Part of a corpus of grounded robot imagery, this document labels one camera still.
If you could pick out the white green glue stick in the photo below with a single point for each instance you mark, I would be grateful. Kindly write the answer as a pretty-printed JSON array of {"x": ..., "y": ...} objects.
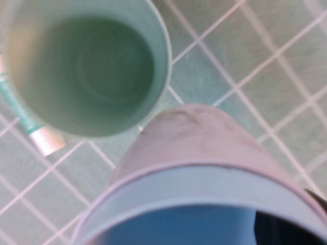
[{"x": 47, "y": 141}]

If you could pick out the green grid mat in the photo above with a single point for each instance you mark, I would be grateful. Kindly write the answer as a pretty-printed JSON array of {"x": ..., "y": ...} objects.
[{"x": 255, "y": 76}]

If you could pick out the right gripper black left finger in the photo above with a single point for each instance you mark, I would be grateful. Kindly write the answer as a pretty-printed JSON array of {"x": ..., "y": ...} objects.
[{"x": 286, "y": 232}]

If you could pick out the pink plastic cup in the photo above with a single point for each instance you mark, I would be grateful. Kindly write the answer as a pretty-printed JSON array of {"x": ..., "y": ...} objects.
[{"x": 191, "y": 137}]

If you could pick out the mint green plastic cup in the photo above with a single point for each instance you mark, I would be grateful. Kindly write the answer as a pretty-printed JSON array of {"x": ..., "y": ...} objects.
[{"x": 89, "y": 76}]

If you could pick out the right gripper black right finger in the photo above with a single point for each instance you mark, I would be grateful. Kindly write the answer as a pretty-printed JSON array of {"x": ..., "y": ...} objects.
[{"x": 319, "y": 202}]

